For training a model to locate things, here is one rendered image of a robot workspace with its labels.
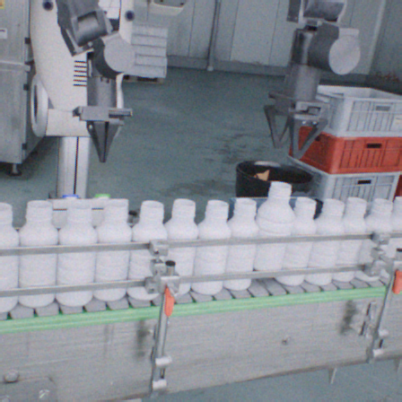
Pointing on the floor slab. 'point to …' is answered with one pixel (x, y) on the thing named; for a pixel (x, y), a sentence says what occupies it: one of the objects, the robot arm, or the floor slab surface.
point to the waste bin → (281, 173)
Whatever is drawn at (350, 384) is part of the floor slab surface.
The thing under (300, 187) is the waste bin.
